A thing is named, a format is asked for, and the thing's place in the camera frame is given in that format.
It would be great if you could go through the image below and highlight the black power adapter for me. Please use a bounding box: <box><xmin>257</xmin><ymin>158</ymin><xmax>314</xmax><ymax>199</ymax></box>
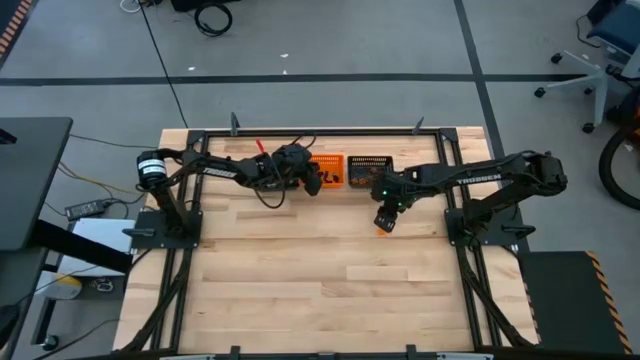
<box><xmin>64</xmin><ymin>198</ymin><xmax>112</xmax><ymax>222</ymax></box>

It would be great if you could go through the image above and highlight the white and yellow object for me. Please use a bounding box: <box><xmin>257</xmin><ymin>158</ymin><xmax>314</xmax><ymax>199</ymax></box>
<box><xmin>34</xmin><ymin>272</ymin><xmax>83</xmax><ymax>301</ymax></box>

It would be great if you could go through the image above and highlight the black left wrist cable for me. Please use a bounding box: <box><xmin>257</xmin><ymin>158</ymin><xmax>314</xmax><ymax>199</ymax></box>
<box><xmin>252</xmin><ymin>167</ymin><xmax>290</xmax><ymax>210</ymax></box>

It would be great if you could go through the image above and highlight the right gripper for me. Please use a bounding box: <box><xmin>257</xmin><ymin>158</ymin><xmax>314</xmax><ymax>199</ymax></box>
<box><xmin>372</xmin><ymin>173</ymin><xmax>419</xmax><ymax>234</ymax></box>

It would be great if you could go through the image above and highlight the thin black floor cable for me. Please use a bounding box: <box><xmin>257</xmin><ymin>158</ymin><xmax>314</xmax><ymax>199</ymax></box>
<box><xmin>138</xmin><ymin>2</ymin><xmax>190</xmax><ymax>129</ymax></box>

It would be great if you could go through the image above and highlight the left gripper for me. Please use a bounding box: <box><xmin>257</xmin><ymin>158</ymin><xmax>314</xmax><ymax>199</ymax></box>
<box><xmin>269</xmin><ymin>143</ymin><xmax>324</xmax><ymax>196</ymax></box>

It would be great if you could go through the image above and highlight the white box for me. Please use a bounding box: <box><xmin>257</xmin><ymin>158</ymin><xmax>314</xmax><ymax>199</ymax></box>
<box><xmin>57</xmin><ymin>218</ymin><xmax>136</xmax><ymax>277</ymax></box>

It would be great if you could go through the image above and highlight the black desk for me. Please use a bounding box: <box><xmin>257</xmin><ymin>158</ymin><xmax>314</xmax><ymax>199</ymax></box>
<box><xmin>0</xmin><ymin>117</ymin><xmax>74</xmax><ymax>251</ymax></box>

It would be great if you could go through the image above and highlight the black mat with hazard stripes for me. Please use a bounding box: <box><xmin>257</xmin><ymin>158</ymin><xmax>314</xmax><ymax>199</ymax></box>
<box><xmin>517</xmin><ymin>250</ymin><xmax>635</xmax><ymax>356</ymax></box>
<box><xmin>0</xmin><ymin>0</ymin><xmax>34</xmax><ymax>57</ymax></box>

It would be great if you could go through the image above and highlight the orange slotted plastic basket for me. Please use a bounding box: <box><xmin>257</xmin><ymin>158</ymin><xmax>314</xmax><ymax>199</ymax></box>
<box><xmin>309</xmin><ymin>154</ymin><xmax>346</xmax><ymax>189</ymax></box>

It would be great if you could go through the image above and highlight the office chair with blue seat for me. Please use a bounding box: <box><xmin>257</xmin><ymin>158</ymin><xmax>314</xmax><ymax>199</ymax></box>
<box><xmin>533</xmin><ymin>0</ymin><xmax>640</xmax><ymax>135</ymax></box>

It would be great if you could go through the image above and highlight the black aluminium table frame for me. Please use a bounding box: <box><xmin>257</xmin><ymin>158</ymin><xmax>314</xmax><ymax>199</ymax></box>
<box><xmin>112</xmin><ymin>127</ymin><xmax>539</xmax><ymax>360</ymax></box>

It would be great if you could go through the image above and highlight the black cable coil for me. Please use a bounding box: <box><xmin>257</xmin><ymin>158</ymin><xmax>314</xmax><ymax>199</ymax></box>
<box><xmin>193</xmin><ymin>2</ymin><xmax>234</xmax><ymax>38</ymax></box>

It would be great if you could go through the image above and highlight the black desk foot bar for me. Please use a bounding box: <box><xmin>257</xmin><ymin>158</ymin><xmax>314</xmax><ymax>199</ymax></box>
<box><xmin>29</xmin><ymin>218</ymin><xmax>134</xmax><ymax>275</ymax></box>

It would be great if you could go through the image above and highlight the black equipment base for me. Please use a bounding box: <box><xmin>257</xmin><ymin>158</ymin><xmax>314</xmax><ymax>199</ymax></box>
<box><xmin>170</xmin><ymin>0</ymin><xmax>241</xmax><ymax>12</ymax></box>

